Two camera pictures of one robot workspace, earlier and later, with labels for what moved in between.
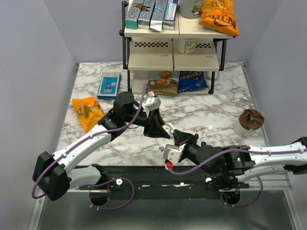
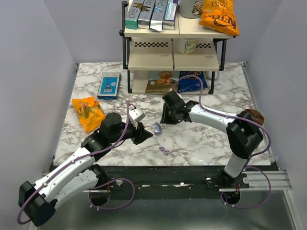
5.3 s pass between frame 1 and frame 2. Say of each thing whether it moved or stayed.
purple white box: stayed
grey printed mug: stayed
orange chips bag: stayed
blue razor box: stayed
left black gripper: moved
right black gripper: moved
